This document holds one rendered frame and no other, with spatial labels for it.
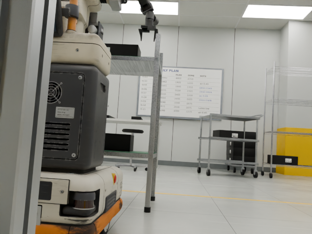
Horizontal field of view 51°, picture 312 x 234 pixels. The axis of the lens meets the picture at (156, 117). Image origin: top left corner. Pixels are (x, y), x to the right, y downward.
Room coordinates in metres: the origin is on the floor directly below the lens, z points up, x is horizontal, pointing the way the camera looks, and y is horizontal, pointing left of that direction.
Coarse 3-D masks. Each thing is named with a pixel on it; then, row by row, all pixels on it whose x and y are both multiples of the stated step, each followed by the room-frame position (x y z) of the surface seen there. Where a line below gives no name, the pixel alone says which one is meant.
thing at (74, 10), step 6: (60, 0) 1.15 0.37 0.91; (60, 6) 1.16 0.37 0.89; (66, 6) 1.19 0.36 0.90; (72, 6) 1.19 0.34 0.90; (78, 6) 1.21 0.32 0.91; (60, 12) 1.16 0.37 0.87; (66, 12) 1.18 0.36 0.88; (72, 12) 1.19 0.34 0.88; (78, 12) 1.21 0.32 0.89; (60, 18) 1.17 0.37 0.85; (66, 18) 1.23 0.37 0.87; (54, 24) 1.17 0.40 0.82; (60, 24) 1.17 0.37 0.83; (54, 30) 1.18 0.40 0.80; (60, 30) 1.18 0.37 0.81; (54, 36) 1.19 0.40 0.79; (60, 36) 1.19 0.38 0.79
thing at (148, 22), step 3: (147, 18) 2.16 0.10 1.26; (147, 21) 2.16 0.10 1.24; (150, 21) 2.16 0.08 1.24; (147, 24) 2.16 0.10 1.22; (150, 24) 2.16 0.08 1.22; (141, 27) 2.17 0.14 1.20; (144, 27) 2.17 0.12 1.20; (147, 27) 2.16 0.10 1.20; (150, 30) 2.21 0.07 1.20; (153, 30) 2.20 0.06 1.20
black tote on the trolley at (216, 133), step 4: (216, 132) 5.14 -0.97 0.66; (220, 132) 5.01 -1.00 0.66; (224, 132) 5.02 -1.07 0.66; (228, 132) 5.03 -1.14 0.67; (232, 132) 5.04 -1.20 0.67; (236, 132) 5.06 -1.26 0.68; (240, 132) 5.07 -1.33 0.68; (216, 136) 5.13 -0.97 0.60; (220, 136) 5.01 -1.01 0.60; (224, 136) 5.02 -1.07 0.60; (228, 136) 5.03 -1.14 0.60; (232, 136) 5.05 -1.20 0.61; (236, 136) 5.06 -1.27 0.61; (240, 136) 5.07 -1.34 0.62
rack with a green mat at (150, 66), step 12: (156, 36) 1.99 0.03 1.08; (156, 48) 1.99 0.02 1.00; (120, 60) 2.02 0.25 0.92; (132, 60) 2.00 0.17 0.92; (144, 60) 1.99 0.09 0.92; (156, 60) 1.99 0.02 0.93; (120, 72) 2.37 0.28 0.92; (132, 72) 2.35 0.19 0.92; (144, 72) 2.32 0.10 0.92; (156, 72) 1.99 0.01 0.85; (156, 84) 1.99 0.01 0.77; (156, 96) 1.99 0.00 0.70; (156, 108) 2.41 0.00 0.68; (156, 120) 2.41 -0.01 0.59; (156, 132) 2.41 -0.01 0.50; (156, 144) 2.41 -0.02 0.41; (132, 156) 2.00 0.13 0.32; (144, 156) 1.99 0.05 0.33; (156, 156) 2.41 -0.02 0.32
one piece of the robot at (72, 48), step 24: (72, 0) 1.21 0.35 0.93; (72, 24) 1.21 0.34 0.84; (72, 48) 1.19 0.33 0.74; (96, 48) 1.19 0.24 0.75; (72, 72) 1.19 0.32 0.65; (96, 72) 1.20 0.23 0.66; (48, 96) 1.21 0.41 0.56; (72, 96) 1.19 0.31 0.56; (96, 96) 1.21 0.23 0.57; (48, 120) 1.20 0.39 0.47; (72, 120) 1.19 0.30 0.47; (96, 120) 1.24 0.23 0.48; (48, 144) 1.20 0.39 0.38; (72, 144) 1.19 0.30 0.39; (96, 144) 1.27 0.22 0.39; (48, 168) 1.23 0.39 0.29; (72, 168) 1.21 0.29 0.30
